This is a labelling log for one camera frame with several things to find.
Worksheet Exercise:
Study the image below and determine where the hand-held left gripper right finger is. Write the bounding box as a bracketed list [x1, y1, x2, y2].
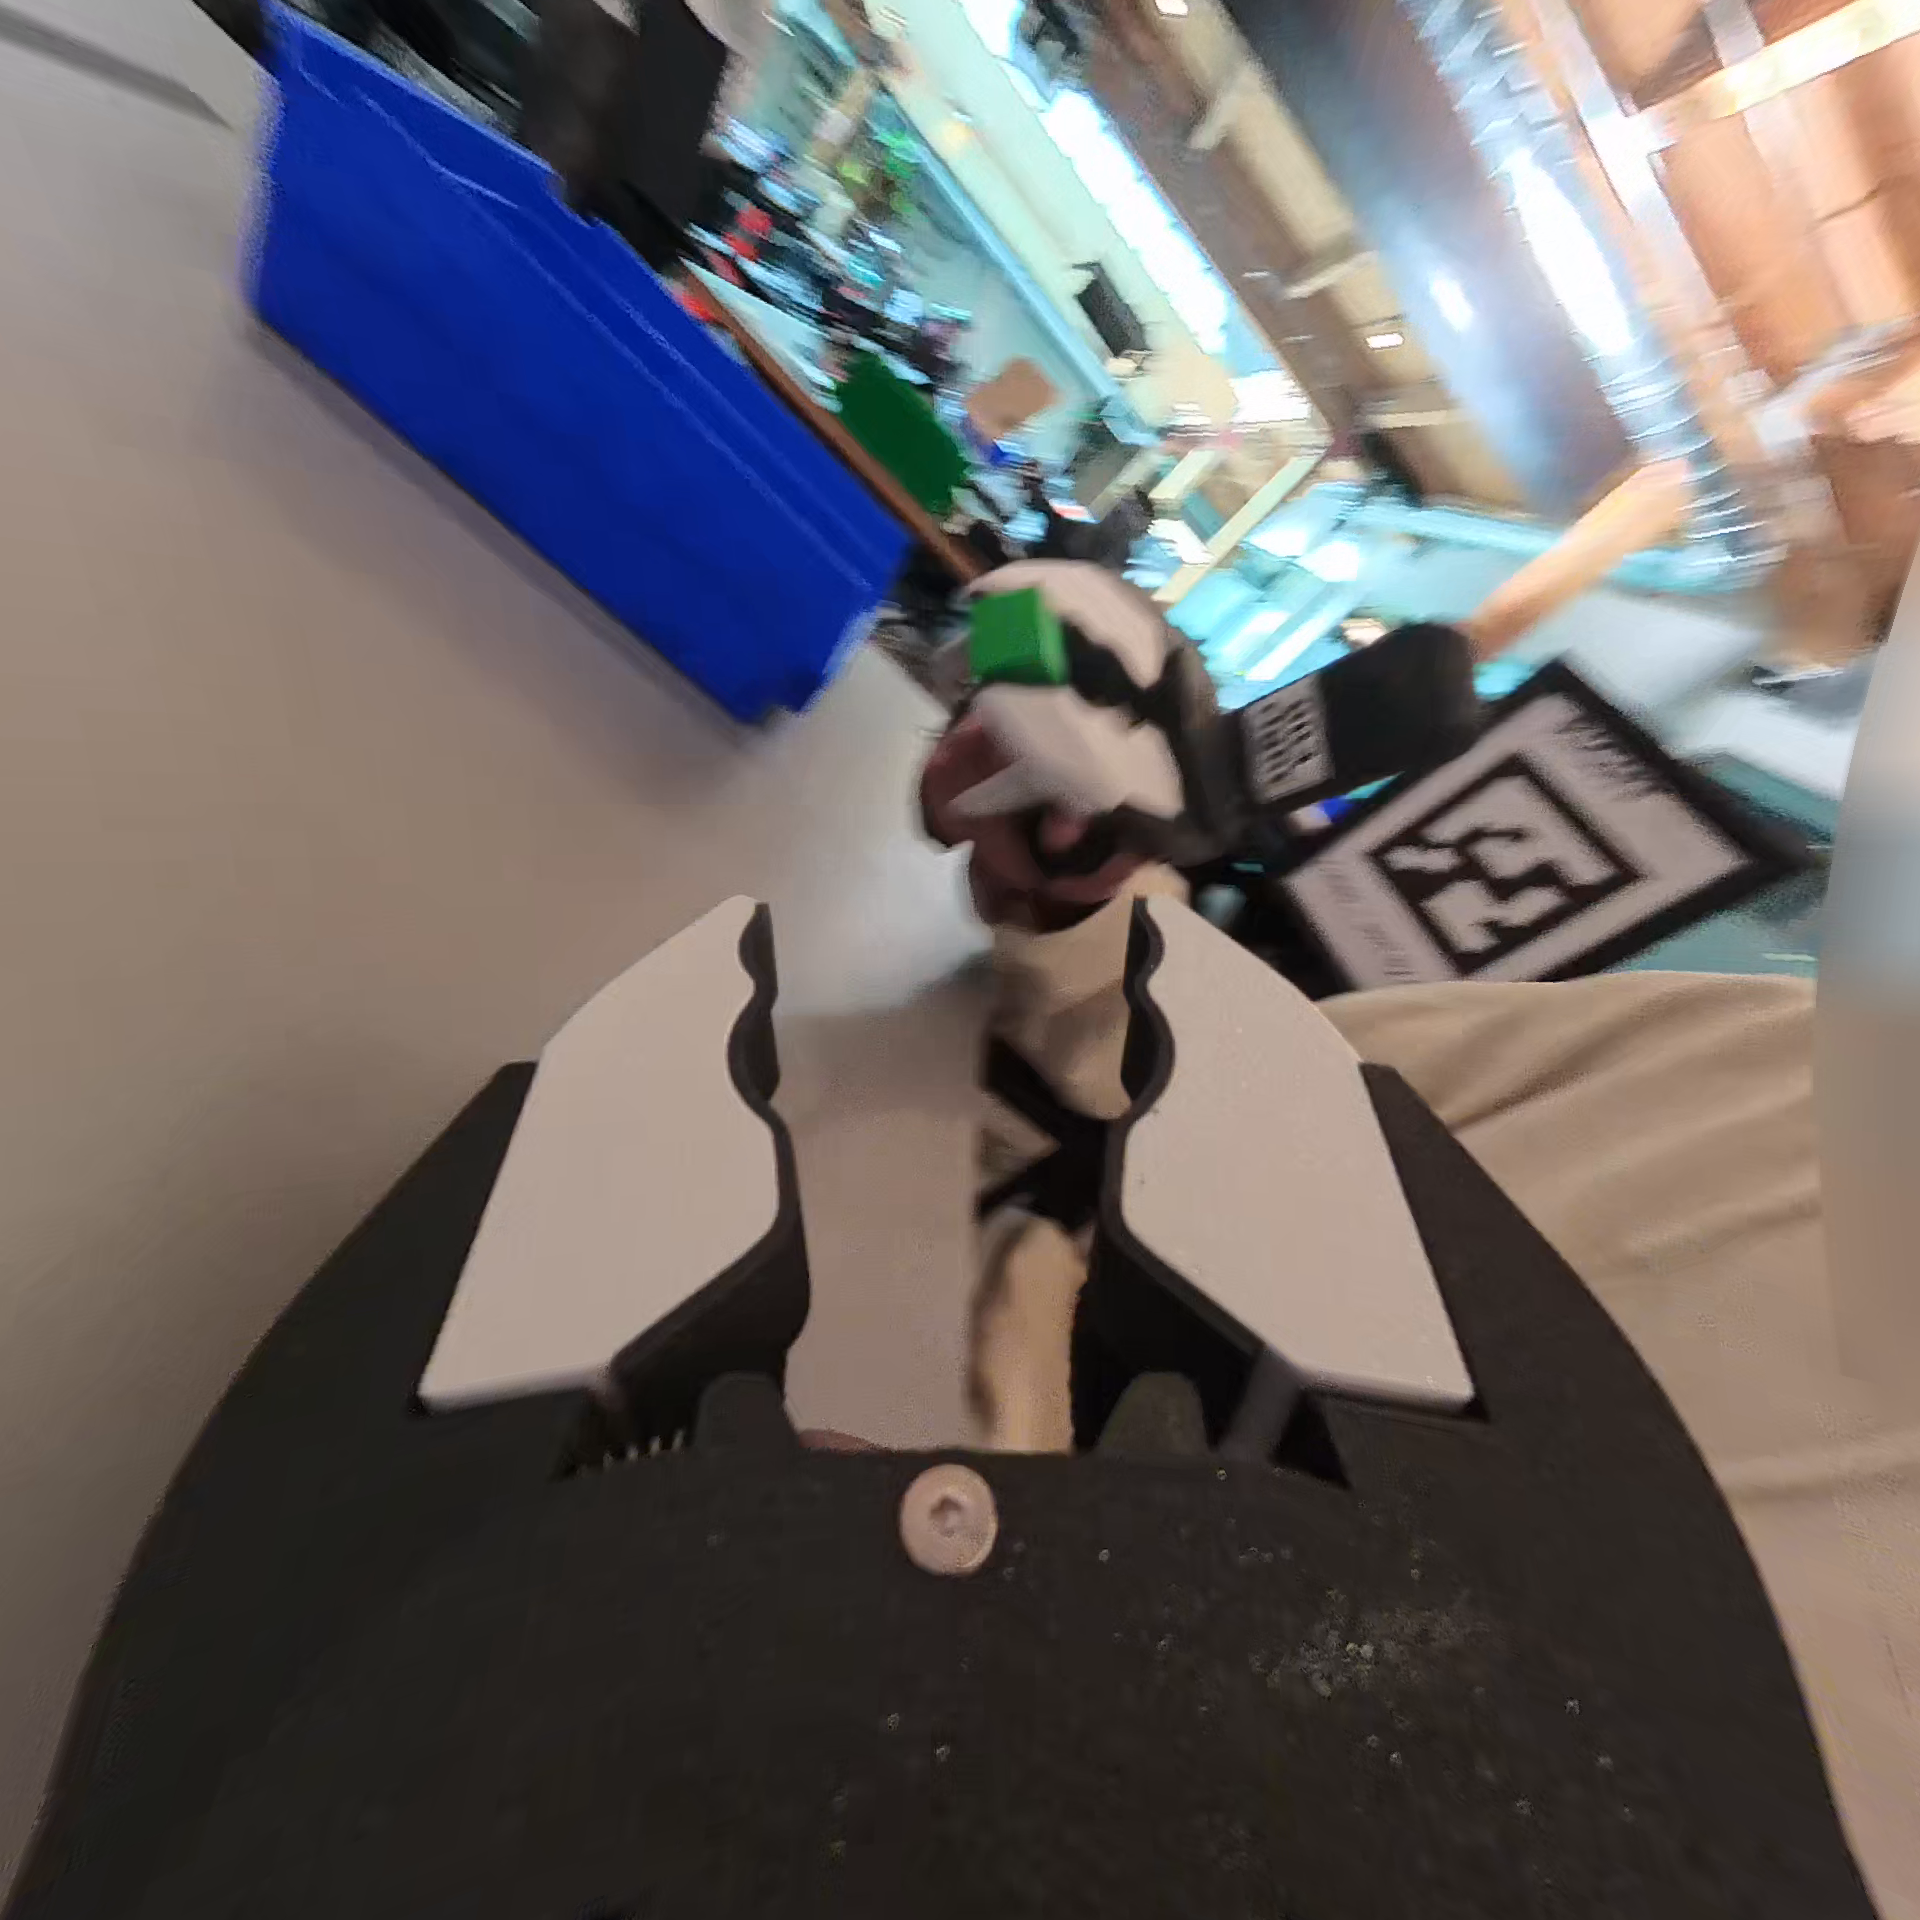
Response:
[1067, 891, 1475, 1455]

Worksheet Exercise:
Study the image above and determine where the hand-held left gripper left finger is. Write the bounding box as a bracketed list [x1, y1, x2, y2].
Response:
[416, 895, 816, 1448]

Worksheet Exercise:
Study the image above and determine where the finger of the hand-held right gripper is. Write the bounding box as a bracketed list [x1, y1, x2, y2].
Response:
[975, 558, 1173, 699]
[949, 688, 1198, 848]

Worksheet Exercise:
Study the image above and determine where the green wooden cube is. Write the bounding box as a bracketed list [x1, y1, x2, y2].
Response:
[966, 590, 1072, 688]

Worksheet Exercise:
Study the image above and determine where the blue plastic bin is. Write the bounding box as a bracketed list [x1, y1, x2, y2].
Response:
[239, 0, 917, 728]

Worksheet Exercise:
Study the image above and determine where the person's right forearm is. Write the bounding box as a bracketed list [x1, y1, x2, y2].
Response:
[982, 895, 1150, 1119]

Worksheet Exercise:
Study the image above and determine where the brown cardboard box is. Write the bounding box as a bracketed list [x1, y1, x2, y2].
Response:
[966, 359, 1063, 441]

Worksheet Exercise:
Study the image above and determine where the green table cover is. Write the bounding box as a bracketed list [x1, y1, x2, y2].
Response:
[832, 351, 972, 521]

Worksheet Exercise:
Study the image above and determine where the wooden edged table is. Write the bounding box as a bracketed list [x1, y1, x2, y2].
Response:
[680, 262, 992, 590]

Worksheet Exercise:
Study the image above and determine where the person's cream sweater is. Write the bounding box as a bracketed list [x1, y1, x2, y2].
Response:
[966, 967, 1920, 1920]

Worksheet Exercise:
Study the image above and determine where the black office chair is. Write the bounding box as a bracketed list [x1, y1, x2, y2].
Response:
[532, 0, 741, 270]

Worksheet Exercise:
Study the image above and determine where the wooden post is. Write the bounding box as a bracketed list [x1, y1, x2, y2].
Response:
[1475, 462, 1691, 665]

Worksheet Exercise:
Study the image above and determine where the silver ventilation duct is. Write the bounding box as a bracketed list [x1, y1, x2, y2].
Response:
[1245, 0, 1640, 505]

